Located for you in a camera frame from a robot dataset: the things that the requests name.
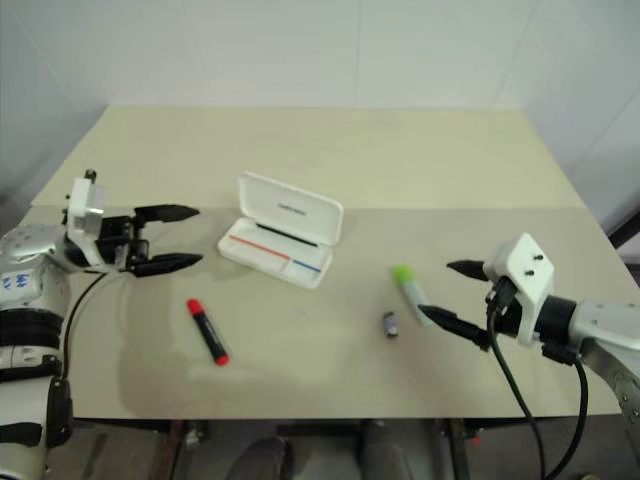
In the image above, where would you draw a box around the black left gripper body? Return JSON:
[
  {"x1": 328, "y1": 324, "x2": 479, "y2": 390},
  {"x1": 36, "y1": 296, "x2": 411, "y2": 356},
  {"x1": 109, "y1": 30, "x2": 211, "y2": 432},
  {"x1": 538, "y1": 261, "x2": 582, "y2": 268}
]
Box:
[{"x1": 94, "y1": 213, "x2": 151, "y2": 274}]

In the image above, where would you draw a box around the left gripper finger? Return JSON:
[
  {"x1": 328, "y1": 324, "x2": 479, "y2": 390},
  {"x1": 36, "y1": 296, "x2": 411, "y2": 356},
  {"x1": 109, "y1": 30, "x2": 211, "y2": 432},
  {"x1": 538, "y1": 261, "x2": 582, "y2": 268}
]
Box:
[
  {"x1": 130, "y1": 253, "x2": 205, "y2": 279},
  {"x1": 132, "y1": 203, "x2": 202, "y2": 225}
]

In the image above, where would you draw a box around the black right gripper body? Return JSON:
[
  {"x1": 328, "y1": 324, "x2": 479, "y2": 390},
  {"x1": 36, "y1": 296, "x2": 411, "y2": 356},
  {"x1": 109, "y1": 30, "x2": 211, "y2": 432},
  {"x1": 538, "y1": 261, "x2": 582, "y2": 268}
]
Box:
[{"x1": 482, "y1": 277, "x2": 524, "y2": 342}]

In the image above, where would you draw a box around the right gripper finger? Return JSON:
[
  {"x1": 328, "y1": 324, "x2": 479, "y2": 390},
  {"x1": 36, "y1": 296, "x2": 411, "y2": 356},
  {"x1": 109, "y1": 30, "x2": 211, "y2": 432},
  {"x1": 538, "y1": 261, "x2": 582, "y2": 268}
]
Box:
[
  {"x1": 445, "y1": 258, "x2": 486, "y2": 283},
  {"x1": 418, "y1": 304, "x2": 492, "y2": 352}
]

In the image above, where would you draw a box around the red and black marker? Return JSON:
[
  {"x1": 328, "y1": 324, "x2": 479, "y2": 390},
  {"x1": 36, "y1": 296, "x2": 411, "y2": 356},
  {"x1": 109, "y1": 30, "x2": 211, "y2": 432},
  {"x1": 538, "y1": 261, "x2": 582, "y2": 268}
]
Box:
[{"x1": 186, "y1": 298, "x2": 232, "y2": 368}]

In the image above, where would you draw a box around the white hinged pencil case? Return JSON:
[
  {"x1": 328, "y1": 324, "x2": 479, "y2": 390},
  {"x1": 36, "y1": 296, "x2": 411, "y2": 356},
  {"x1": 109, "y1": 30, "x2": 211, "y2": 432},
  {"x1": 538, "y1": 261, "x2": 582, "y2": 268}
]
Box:
[{"x1": 216, "y1": 171, "x2": 345, "y2": 290}]

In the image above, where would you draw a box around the brown table leg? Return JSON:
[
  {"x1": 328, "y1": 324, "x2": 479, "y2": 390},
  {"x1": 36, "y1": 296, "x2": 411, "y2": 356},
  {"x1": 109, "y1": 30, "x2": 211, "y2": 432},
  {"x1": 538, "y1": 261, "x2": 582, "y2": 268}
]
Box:
[{"x1": 166, "y1": 419, "x2": 187, "y2": 480}]

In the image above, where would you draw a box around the dark rounded shape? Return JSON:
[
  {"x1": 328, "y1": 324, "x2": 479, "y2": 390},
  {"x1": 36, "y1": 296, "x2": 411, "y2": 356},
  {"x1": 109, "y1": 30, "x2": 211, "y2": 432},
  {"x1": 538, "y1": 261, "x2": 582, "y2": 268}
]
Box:
[{"x1": 233, "y1": 436, "x2": 295, "y2": 480}]

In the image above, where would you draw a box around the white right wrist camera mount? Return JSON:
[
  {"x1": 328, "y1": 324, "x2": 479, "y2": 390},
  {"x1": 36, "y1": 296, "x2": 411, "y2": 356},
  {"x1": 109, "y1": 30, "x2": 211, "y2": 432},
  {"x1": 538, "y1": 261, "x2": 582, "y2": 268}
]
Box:
[{"x1": 481, "y1": 232, "x2": 557, "y2": 348}]

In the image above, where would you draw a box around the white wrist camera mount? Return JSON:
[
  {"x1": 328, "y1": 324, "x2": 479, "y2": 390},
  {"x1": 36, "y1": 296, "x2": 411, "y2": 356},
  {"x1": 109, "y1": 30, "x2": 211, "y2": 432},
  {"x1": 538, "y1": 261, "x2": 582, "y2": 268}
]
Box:
[
  {"x1": 481, "y1": 232, "x2": 557, "y2": 348},
  {"x1": 63, "y1": 169, "x2": 109, "y2": 266}
]

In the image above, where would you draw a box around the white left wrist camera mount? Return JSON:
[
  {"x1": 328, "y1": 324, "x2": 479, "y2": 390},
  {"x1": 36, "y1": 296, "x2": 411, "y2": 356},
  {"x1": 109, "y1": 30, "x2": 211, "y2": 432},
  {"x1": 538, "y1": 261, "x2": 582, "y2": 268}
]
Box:
[{"x1": 63, "y1": 169, "x2": 109, "y2": 266}]

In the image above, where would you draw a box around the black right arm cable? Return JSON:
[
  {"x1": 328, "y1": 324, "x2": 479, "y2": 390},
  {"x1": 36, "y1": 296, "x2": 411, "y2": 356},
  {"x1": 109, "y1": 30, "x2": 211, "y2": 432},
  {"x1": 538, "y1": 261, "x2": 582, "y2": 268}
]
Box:
[{"x1": 484, "y1": 277, "x2": 589, "y2": 480}]

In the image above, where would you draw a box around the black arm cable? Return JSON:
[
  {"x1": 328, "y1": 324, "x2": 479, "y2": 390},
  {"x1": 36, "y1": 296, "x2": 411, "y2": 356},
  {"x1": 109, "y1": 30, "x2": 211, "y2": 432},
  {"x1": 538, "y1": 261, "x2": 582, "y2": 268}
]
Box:
[
  {"x1": 484, "y1": 277, "x2": 589, "y2": 480},
  {"x1": 47, "y1": 269, "x2": 126, "y2": 451}
]

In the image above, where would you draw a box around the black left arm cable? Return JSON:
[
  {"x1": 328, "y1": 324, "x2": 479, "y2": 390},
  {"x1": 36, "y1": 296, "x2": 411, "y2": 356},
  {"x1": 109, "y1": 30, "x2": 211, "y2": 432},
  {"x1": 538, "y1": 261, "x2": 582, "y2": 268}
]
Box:
[{"x1": 47, "y1": 269, "x2": 126, "y2": 451}]

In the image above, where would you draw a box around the black metal frame bar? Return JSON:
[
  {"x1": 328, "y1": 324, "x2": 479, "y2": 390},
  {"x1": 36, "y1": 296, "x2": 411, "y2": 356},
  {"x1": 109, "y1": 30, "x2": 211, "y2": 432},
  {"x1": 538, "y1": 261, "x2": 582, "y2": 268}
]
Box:
[{"x1": 606, "y1": 203, "x2": 640, "y2": 252}]

